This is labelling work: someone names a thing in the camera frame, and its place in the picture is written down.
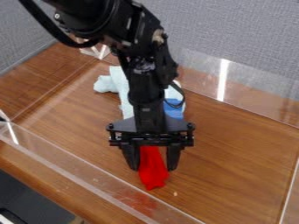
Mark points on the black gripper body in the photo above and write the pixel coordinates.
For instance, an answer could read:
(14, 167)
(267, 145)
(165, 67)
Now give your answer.
(151, 127)

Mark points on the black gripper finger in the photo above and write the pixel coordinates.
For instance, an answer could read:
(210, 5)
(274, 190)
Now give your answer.
(131, 154)
(173, 155)

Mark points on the red plastic bar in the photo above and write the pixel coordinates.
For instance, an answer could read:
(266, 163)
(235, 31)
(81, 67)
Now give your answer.
(153, 171)

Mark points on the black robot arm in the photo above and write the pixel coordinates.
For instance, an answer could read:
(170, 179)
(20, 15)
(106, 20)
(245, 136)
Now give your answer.
(125, 25)

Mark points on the light blue cloth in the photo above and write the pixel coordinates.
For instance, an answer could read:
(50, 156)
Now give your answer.
(115, 83)

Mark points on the blue plastic block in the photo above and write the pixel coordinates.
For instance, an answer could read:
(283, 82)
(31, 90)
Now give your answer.
(173, 112)

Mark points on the clear acrylic corner bracket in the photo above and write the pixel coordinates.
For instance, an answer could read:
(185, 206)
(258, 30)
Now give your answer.
(98, 51)

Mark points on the clear acrylic enclosure wall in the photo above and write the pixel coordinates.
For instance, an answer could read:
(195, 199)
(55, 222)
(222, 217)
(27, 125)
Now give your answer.
(235, 178)

